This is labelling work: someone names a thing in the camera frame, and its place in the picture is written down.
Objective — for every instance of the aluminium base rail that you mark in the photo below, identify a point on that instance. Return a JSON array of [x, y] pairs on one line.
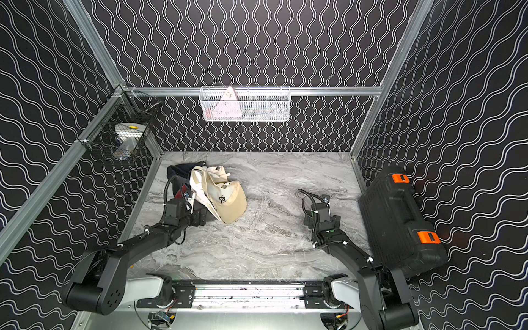
[[158, 295]]

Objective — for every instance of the white wire basket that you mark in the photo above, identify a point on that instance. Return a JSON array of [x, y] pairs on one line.
[[258, 103]]

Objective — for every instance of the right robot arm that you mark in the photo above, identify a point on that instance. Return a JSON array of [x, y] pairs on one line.
[[379, 293]]

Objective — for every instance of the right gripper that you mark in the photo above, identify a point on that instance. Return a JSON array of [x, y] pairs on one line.
[[335, 220]]

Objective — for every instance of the white baseball cap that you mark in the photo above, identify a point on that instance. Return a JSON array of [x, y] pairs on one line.
[[199, 185]]

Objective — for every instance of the tan baseball cap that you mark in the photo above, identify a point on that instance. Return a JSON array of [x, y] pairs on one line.
[[228, 199]]

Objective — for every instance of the navy baseball cap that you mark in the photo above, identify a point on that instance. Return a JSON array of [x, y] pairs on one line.
[[183, 173]]

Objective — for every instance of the red baseball cap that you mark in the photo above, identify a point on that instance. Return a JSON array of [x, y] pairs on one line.
[[181, 192]]

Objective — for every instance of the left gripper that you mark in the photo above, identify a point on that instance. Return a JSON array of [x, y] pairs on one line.
[[199, 213]]

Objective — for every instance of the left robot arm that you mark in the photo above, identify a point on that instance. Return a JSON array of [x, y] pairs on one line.
[[99, 279]]

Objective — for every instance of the cream baseball cap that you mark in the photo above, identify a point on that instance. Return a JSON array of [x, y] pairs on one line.
[[218, 174]]

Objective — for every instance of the white object in black basket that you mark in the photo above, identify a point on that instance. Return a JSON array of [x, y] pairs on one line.
[[128, 136]]

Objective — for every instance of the black orange tool case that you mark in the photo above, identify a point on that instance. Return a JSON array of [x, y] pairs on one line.
[[398, 235]]

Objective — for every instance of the black wire basket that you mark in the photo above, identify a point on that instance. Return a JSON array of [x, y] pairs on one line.
[[124, 106]]

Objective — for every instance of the pink triangular card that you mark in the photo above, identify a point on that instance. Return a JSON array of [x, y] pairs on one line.
[[228, 108]]

